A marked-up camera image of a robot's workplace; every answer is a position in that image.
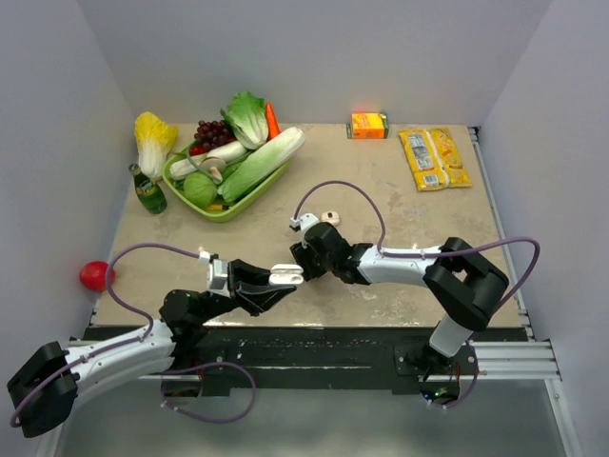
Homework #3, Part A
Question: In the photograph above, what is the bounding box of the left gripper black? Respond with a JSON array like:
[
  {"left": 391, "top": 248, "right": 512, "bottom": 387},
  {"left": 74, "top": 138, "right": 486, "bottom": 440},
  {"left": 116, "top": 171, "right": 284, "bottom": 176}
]
[{"left": 197, "top": 259, "right": 295, "bottom": 324}]

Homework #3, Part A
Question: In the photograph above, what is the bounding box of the white charging case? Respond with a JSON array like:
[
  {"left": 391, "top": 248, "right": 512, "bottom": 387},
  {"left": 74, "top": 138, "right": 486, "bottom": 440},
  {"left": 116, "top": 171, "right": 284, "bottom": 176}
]
[{"left": 268, "top": 264, "right": 305, "bottom": 286}]

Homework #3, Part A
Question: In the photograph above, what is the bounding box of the beige earbud charging case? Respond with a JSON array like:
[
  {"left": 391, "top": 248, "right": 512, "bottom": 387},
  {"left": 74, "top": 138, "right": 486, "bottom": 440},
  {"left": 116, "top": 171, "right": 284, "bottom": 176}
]
[{"left": 321, "top": 211, "right": 341, "bottom": 227}]

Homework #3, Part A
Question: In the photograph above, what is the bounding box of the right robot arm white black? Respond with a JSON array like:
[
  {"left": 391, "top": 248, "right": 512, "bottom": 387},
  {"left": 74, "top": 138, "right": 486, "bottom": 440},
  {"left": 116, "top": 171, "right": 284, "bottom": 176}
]
[{"left": 290, "top": 217, "right": 508, "bottom": 374}]

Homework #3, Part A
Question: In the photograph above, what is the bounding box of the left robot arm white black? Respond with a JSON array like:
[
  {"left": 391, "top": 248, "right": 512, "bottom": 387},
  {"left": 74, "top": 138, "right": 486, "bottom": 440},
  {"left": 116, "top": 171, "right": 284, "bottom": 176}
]
[{"left": 7, "top": 251, "right": 304, "bottom": 438}]

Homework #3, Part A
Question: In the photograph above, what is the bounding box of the green plastic basket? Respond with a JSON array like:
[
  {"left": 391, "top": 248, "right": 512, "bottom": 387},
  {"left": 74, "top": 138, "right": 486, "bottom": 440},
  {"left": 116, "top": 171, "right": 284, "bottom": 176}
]
[{"left": 162, "top": 142, "right": 291, "bottom": 223}]

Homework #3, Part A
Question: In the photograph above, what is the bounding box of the long green napa cabbage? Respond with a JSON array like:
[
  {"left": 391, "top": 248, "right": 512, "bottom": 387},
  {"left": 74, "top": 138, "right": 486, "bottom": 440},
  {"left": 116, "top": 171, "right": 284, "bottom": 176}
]
[{"left": 218, "top": 127, "right": 305, "bottom": 202}]

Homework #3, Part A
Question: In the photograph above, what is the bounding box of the round green cabbage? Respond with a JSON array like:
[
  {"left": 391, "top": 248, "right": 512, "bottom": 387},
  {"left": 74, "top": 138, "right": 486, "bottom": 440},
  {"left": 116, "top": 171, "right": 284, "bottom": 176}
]
[{"left": 183, "top": 172, "right": 217, "bottom": 209}]

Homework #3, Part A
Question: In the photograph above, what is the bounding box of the beige mushroom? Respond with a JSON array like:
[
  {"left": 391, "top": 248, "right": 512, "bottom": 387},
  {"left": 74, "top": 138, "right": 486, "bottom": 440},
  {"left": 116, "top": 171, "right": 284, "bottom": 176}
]
[{"left": 200, "top": 157, "right": 226, "bottom": 184}]

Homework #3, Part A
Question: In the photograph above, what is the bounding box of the orange carrot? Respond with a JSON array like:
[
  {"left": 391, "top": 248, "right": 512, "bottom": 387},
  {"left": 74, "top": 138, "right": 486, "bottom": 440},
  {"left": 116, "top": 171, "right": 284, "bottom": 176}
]
[{"left": 265, "top": 102, "right": 281, "bottom": 141}]

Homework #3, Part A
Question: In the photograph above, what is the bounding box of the green glass bottle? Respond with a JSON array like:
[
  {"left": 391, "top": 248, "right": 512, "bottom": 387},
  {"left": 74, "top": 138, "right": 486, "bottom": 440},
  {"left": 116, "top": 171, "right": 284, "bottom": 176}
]
[{"left": 128, "top": 163, "right": 167, "bottom": 214}]

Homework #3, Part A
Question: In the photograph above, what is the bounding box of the white radish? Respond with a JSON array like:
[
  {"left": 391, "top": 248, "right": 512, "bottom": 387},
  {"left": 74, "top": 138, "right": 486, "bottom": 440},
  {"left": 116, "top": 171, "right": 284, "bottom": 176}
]
[{"left": 168, "top": 141, "right": 248, "bottom": 184}]

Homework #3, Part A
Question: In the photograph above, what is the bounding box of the orange juice box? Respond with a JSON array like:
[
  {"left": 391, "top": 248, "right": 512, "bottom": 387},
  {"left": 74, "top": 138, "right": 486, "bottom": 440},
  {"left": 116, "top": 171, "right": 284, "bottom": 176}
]
[{"left": 346, "top": 112, "right": 389, "bottom": 140}]

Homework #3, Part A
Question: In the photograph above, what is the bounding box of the red chili pepper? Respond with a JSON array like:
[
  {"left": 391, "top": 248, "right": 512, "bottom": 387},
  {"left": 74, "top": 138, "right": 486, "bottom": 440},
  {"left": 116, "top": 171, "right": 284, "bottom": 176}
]
[{"left": 189, "top": 146, "right": 208, "bottom": 156}]

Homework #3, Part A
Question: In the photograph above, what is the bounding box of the green lettuce head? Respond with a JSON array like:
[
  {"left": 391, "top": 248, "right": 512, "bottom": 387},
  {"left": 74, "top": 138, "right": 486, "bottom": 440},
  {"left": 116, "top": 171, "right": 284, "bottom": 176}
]
[{"left": 220, "top": 91, "right": 268, "bottom": 150}]

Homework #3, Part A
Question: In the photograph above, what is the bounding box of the purple grapes bunch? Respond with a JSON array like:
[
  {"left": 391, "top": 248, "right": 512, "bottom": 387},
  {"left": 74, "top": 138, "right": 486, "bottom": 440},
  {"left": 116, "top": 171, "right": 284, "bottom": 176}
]
[{"left": 193, "top": 120, "right": 236, "bottom": 151}]

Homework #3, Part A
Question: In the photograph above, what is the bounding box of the red tomato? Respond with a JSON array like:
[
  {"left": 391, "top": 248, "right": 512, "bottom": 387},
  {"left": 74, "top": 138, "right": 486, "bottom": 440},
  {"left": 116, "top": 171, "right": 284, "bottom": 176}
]
[{"left": 79, "top": 261, "right": 108, "bottom": 292}]

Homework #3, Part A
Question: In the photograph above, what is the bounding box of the yellow snack packet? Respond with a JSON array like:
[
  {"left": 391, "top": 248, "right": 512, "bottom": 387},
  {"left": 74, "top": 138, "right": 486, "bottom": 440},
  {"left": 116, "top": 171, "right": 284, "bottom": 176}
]
[{"left": 399, "top": 128, "right": 473, "bottom": 192}]

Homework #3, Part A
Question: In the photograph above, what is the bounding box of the yellow napa cabbage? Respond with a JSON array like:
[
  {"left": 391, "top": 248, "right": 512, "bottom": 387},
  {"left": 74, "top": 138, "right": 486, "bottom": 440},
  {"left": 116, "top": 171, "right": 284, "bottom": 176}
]
[{"left": 134, "top": 111, "right": 179, "bottom": 181}]

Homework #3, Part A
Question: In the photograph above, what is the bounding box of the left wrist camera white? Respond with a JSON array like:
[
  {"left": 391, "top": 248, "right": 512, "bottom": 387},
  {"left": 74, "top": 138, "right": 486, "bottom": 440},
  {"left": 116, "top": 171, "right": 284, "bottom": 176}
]
[{"left": 198, "top": 250, "right": 229, "bottom": 296}]

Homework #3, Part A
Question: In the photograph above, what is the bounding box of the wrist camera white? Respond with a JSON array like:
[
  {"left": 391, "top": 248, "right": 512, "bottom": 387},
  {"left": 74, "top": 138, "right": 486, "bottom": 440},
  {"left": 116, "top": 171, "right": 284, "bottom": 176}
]
[
  {"left": 198, "top": 250, "right": 229, "bottom": 296},
  {"left": 289, "top": 213, "right": 320, "bottom": 234}
]

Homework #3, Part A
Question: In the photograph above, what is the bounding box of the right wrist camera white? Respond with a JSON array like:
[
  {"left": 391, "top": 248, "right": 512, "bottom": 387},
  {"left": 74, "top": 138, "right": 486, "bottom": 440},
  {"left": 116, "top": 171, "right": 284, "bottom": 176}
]
[{"left": 289, "top": 213, "right": 320, "bottom": 234}]

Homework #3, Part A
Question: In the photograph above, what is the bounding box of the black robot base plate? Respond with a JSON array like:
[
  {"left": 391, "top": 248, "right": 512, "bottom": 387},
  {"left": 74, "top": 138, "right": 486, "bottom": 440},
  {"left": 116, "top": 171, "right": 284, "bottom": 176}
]
[{"left": 160, "top": 327, "right": 476, "bottom": 398}]

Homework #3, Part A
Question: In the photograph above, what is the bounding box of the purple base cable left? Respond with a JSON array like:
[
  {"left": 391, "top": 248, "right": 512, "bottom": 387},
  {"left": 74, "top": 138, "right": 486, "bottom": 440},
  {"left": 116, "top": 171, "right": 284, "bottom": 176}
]
[{"left": 159, "top": 360, "right": 257, "bottom": 424}]

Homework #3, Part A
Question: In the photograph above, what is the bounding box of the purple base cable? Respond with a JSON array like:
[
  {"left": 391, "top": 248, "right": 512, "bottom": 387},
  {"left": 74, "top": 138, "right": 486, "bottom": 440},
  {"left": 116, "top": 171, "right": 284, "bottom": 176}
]
[
  {"left": 159, "top": 360, "right": 257, "bottom": 424},
  {"left": 425, "top": 345, "right": 481, "bottom": 410}
]

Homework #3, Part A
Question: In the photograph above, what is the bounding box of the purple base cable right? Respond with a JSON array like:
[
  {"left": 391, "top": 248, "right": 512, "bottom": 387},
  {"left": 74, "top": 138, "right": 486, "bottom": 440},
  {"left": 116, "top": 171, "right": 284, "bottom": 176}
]
[{"left": 425, "top": 345, "right": 481, "bottom": 410}]

